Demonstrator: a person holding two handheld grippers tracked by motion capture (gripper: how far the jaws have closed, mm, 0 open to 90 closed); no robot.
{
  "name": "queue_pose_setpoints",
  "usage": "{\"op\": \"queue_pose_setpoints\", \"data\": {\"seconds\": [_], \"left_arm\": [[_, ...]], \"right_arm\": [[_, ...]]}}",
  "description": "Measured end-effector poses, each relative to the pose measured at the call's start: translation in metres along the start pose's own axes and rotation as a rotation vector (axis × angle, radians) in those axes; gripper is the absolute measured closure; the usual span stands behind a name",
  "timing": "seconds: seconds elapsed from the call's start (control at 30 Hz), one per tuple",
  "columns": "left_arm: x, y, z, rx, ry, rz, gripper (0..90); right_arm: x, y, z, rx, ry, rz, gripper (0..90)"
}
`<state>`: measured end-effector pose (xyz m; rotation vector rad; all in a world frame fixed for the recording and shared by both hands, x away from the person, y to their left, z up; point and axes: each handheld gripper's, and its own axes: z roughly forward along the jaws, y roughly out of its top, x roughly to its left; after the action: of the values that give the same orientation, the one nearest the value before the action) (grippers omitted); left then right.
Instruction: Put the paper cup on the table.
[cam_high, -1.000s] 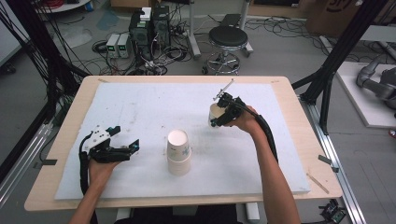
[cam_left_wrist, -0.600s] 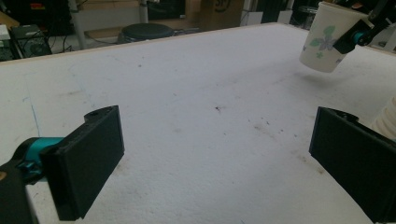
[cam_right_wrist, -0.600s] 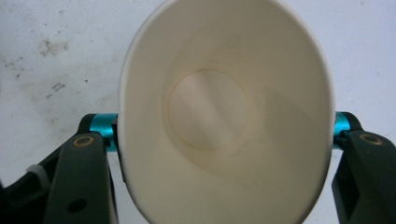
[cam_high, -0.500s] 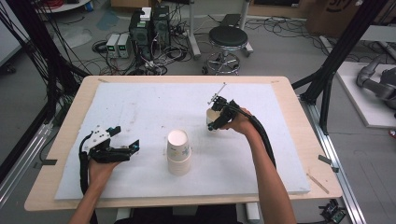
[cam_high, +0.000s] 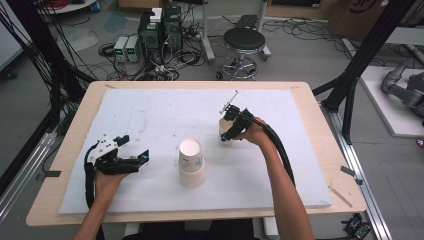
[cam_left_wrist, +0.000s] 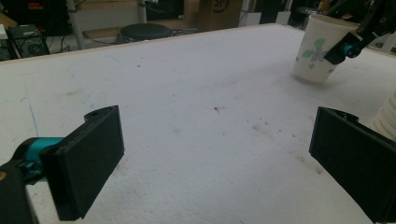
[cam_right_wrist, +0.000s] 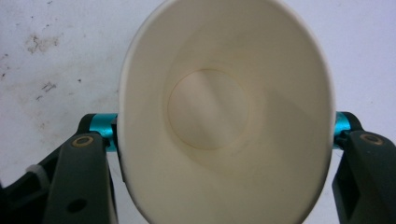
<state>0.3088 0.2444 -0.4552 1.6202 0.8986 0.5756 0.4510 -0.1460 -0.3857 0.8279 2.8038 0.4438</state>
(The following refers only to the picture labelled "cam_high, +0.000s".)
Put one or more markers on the person's dark clothing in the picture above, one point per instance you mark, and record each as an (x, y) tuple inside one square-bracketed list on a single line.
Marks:
[(186, 231)]

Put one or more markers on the brown cardboard box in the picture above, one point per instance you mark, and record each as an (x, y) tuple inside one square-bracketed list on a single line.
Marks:
[(353, 20)]

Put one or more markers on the black round stool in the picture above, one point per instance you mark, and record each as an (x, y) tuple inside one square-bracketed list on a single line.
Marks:
[(244, 39)]

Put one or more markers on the white floor platform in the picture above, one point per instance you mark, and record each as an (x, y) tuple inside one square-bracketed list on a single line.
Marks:
[(390, 113)]

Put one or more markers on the person's left hand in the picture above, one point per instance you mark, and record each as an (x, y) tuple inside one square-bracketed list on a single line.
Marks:
[(108, 186)]

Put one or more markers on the aluminium floor rail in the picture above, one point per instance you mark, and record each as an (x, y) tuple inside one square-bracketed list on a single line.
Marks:
[(358, 173), (23, 173)]

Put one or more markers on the black metal frame post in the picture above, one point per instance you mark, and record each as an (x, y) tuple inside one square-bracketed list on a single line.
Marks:
[(50, 56), (366, 50)]

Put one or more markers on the white table leg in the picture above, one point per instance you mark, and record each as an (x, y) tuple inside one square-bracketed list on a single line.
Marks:
[(270, 227)]

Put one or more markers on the green circuit board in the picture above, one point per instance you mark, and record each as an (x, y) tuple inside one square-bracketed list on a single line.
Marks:
[(358, 228)]

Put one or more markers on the white foam mat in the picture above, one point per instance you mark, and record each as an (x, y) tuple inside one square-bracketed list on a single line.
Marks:
[(166, 110)]

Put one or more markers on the black tape strip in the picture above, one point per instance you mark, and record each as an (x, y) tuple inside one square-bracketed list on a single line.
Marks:
[(50, 174)]

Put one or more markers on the small white box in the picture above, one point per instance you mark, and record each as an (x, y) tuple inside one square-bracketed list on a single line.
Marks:
[(156, 15)]

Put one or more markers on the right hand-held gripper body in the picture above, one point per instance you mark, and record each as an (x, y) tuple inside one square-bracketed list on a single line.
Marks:
[(241, 120)]

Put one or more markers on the person's right hand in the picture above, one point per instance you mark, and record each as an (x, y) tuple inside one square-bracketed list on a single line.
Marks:
[(256, 133)]

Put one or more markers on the white round table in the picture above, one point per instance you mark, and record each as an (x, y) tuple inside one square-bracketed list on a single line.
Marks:
[(66, 6)]

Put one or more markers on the thin wooden stick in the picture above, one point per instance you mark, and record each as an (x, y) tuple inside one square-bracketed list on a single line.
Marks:
[(340, 196)]

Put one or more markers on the grey tape strip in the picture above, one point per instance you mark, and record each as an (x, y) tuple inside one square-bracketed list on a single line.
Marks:
[(351, 174)]

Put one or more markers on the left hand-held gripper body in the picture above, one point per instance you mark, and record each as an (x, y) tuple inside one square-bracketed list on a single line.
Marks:
[(106, 156)]

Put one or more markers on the single white paper cup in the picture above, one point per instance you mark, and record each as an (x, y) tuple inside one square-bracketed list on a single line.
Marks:
[(225, 126)]

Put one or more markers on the grey bench power supply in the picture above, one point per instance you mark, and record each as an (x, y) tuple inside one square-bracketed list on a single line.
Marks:
[(120, 48), (132, 49)]

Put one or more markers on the black computer tower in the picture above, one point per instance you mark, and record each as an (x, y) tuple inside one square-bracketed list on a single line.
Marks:
[(173, 28), (150, 36)]

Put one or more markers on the stack of paper cups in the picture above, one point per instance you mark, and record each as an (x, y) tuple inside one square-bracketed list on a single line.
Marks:
[(191, 166)]

